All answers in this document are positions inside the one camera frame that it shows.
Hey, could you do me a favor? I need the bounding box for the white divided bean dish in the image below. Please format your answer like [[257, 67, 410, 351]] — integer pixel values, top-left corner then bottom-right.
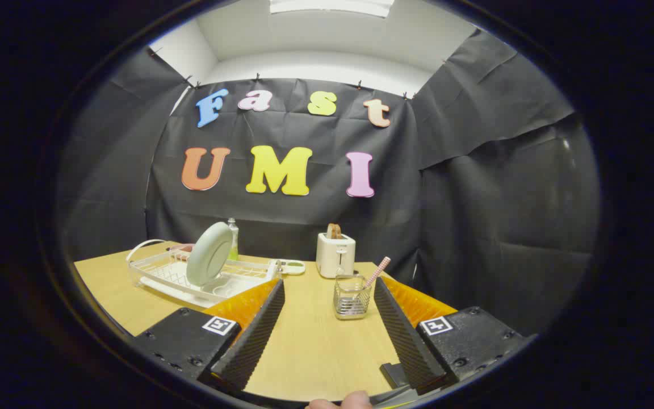
[[275, 259, 307, 277]]

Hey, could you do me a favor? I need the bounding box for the white toaster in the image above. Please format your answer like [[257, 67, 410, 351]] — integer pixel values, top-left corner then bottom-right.
[[316, 232, 357, 279]]

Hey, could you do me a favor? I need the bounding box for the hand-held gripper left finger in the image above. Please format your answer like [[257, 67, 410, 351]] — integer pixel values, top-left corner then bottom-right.
[[133, 277, 286, 394]]

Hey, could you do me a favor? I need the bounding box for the metal wire basket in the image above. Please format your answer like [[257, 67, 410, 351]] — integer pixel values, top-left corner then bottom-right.
[[334, 275, 373, 320]]

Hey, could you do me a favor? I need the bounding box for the white wire dish rack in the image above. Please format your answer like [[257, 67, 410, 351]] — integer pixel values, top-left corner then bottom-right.
[[126, 239, 282, 308]]

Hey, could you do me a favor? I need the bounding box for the white drip tray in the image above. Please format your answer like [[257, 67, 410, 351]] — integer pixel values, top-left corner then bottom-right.
[[140, 261, 271, 307]]

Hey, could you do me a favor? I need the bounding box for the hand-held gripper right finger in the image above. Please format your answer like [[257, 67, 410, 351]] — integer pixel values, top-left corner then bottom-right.
[[374, 276, 535, 395]]

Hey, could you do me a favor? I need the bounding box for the spoon with red checked handle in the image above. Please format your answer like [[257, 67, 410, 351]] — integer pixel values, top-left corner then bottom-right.
[[364, 257, 391, 289]]

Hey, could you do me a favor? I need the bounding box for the green drink bottle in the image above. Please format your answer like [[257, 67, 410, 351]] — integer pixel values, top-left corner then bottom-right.
[[227, 218, 240, 261]]

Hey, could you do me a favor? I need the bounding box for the ceiling light panel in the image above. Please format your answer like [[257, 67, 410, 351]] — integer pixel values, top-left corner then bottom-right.
[[269, 0, 395, 18]]

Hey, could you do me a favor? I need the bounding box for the pale green plate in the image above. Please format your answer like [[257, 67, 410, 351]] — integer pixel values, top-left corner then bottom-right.
[[186, 222, 234, 287]]

